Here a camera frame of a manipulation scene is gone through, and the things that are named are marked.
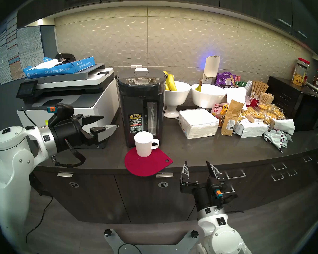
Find red pink snack packet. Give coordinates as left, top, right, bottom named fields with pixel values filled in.
left=211, top=103, right=229, bottom=127

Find blue printer paper ream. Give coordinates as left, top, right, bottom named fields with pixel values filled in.
left=23, top=56, right=95, bottom=79

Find large wall notice poster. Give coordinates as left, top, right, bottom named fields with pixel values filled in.
left=0, top=11, right=20, bottom=85

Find long wooden stir sticks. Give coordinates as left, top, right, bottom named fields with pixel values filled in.
left=250, top=80, right=269, bottom=100

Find dark lower cabinets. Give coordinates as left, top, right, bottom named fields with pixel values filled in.
left=32, top=140, right=318, bottom=225

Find yellow snack packet pile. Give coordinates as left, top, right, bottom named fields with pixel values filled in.
left=241, top=103, right=286, bottom=124

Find black left camera cable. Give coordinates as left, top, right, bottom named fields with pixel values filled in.
left=24, top=108, right=49, bottom=127

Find small wall notice sheet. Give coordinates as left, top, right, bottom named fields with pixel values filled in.
left=16, top=26, right=44, bottom=78

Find white printed packet bag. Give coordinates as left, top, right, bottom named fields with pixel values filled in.
left=233, top=119, right=269, bottom=139

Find short wooden stir sticks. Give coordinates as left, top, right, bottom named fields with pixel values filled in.
left=258, top=92, right=275, bottom=104

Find checkered kitchen cloth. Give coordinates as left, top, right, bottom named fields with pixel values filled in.
left=264, top=129, right=294, bottom=153

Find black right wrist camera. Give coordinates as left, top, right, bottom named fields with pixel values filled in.
left=212, top=182, right=239, bottom=203

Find white grey office printer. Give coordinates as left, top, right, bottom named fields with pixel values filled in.
left=16, top=64, right=120, bottom=149

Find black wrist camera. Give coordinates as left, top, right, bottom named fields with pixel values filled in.
left=47, top=103, right=74, bottom=125
left=212, top=182, right=239, bottom=203

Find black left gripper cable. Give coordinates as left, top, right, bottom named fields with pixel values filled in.
left=51, top=138, right=86, bottom=168

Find white paper napkin stack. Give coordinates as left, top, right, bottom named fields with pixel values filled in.
left=178, top=108, right=220, bottom=139

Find white ceramic mug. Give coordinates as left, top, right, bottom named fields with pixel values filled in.
left=134, top=131, right=160, bottom=157

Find silver metal bar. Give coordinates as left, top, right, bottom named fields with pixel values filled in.
left=306, top=82, right=318, bottom=99

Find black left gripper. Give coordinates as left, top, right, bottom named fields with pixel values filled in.
left=52, top=115, right=120, bottom=152

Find red silicone mat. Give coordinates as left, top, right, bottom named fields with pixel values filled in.
left=124, top=146, right=173, bottom=177

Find crumpled white paper bag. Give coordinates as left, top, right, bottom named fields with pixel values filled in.
left=270, top=119, right=296, bottom=135

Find black base plate cable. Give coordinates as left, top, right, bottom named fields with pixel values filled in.
left=118, top=243, right=142, bottom=254

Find white wide bowl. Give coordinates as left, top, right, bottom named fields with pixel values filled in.
left=191, top=83, right=227, bottom=109

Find black floor cable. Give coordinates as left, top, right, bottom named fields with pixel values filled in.
left=25, top=197, right=53, bottom=243

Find black stapler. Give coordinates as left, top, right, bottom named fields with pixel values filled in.
left=54, top=53, right=74, bottom=66

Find yellow banana bunch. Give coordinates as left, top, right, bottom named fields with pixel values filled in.
left=163, top=71, right=177, bottom=91

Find smooth white paper bag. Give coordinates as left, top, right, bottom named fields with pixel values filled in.
left=224, top=87, right=247, bottom=110

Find black electric water dispenser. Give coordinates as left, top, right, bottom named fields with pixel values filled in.
left=115, top=68, right=167, bottom=147

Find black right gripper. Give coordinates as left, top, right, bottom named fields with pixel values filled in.
left=180, top=161, right=226, bottom=211

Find white pedestal fruit bowl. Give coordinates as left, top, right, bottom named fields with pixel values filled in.
left=163, top=81, right=192, bottom=118

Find brown paper coffee bag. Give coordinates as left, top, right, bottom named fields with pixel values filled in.
left=221, top=99, right=245, bottom=136

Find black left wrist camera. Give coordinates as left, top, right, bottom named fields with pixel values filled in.
left=47, top=103, right=74, bottom=125

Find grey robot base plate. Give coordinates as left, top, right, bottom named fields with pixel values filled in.
left=103, top=228, right=199, bottom=254

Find white plug-in wall device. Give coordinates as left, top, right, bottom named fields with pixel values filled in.
left=202, top=55, right=221, bottom=85

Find black microwave oven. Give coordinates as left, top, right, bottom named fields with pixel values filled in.
left=266, top=76, right=318, bottom=131

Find clear jar red lid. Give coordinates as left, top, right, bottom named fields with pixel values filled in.
left=292, top=57, right=310, bottom=87

